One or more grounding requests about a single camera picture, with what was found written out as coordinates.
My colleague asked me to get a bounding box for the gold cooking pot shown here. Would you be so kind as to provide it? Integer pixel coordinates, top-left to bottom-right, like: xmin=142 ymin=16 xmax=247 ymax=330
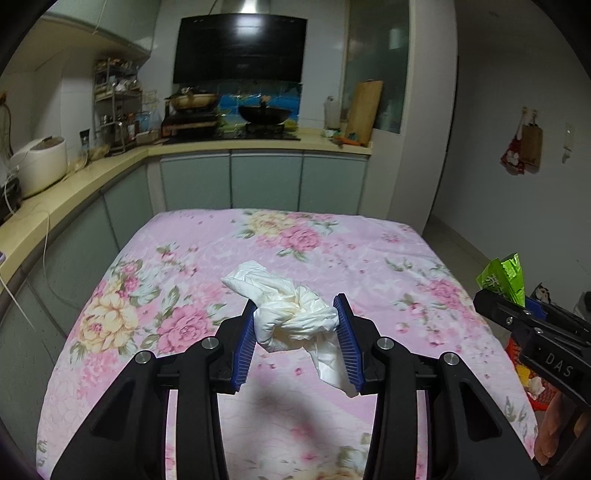
xmin=166 ymin=90 xmax=220 ymax=110

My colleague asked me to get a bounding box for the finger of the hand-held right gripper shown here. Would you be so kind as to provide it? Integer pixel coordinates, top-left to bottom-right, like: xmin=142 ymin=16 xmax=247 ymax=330
xmin=473 ymin=288 xmax=546 ymax=342
xmin=526 ymin=295 xmax=591 ymax=337

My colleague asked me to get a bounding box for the black wok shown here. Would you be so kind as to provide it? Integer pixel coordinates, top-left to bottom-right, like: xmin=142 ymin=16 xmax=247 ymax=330
xmin=238 ymin=102 xmax=293 ymax=125

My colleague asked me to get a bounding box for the white cable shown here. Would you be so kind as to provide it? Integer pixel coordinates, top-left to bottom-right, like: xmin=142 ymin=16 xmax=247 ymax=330
xmin=0 ymin=210 xmax=51 ymax=330

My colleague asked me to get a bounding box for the grey kitchen counter cabinet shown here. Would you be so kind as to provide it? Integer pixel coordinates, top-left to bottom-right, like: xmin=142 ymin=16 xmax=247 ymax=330
xmin=0 ymin=129 xmax=372 ymax=342

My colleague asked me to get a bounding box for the red plastic mesh basket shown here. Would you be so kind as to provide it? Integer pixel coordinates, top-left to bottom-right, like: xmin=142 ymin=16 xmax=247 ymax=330
xmin=505 ymin=339 xmax=548 ymax=411

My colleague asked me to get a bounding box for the pink floral blanket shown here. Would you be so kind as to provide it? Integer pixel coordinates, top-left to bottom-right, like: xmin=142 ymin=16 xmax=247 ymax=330
xmin=36 ymin=208 xmax=539 ymax=480

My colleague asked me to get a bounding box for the wooden cutting board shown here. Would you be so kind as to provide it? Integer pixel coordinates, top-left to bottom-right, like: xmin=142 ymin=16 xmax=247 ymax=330
xmin=346 ymin=80 xmax=384 ymax=145

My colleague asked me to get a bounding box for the black gas stove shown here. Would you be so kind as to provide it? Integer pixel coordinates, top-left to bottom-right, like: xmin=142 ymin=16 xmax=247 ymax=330
xmin=161 ymin=124 xmax=301 ymax=141

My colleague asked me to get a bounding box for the person's right hand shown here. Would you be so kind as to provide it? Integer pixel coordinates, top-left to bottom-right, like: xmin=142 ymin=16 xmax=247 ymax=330
xmin=534 ymin=394 xmax=580 ymax=467

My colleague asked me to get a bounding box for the red hanging bag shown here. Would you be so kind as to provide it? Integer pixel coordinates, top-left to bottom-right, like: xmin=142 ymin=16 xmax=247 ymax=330
xmin=500 ymin=136 xmax=525 ymax=175

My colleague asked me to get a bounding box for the green snack packet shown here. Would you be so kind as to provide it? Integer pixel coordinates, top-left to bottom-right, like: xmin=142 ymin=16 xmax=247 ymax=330
xmin=478 ymin=253 xmax=527 ymax=308

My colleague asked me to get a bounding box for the black range hood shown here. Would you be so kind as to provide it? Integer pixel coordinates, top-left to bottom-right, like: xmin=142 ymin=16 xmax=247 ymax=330
xmin=173 ymin=0 xmax=308 ymax=85

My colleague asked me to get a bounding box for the grey wall cabinet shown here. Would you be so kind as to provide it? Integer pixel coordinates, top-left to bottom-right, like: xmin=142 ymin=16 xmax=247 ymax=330
xmin=41 ymin=0 xmax=162 ymax=58

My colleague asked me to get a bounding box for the blue backsplash picture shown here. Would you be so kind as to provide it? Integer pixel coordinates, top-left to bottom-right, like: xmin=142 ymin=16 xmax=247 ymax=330
xmin=217 ymin=83 xmax=303 ymax=134

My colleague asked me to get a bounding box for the white rice cooker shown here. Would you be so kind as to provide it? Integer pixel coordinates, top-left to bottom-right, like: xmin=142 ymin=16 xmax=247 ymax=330
xmin=9 ymin=136 xmax=69 ymax=198

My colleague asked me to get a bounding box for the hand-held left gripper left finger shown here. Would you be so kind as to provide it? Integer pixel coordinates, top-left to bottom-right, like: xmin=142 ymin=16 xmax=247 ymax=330
xmin=50 ymin=298 xmax=258 ymax=480

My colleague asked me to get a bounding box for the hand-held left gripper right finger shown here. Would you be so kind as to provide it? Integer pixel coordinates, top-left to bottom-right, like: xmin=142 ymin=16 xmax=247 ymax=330
xmin=333 ymin=293 xmax=541 ymax=480

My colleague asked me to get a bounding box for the white plastic bag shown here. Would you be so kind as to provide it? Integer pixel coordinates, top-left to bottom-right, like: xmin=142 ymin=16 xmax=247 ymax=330
xmin=221 ymin=260 xmax=358 ymax=398

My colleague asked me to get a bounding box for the clear plastic bottle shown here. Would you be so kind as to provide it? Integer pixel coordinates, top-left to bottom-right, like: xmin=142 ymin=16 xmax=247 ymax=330
xmin=324 ymin=96 xmax=342 ymax=131

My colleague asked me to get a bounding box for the brown hanging bag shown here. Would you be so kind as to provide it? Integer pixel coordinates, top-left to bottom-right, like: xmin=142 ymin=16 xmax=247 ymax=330
xmin=521 ymin=122 xmax=543 ymax=174

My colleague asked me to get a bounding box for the metal spice rack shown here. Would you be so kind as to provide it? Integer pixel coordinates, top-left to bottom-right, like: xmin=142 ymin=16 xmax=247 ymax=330
xmin=92 ymin=58 xmax=162 ymax=153

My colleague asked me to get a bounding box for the frosted glass panel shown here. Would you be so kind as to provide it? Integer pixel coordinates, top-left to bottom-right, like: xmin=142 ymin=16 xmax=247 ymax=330
xmin=342 ymin=0 xmax=410 ymax=134

